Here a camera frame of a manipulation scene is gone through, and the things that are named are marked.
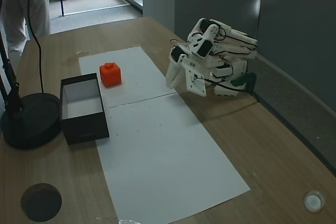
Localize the small white round cap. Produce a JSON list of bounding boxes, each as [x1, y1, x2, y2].
[[303, 189, 326, 213]]

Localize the black stand pole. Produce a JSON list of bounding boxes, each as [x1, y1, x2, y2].
[[0, 32, 25, 116]]

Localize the green table clamp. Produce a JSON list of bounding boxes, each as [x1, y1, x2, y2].
[[230, 73, 258, 91]]

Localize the black hanging cable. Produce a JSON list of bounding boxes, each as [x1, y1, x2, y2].
[[22, 0, 45, 94]]

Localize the orange cube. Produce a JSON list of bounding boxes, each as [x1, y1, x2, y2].
[[99, 62, 123, 88]]

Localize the dark brown open box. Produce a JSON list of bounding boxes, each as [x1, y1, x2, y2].
[[59, 73, 110, 145]]

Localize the person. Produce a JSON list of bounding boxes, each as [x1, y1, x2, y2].
[[0, 0, 51, 57]]

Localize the black round stand base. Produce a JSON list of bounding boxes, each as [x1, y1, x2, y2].
[[0, 92, 64, 150]]

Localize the white paper sheet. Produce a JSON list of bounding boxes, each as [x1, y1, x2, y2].
[[96, 94, 251, 222], [78, 46, 177, 109]]

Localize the round cable hole in table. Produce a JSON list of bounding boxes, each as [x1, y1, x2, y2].
[[20, 183, 63, 222]]

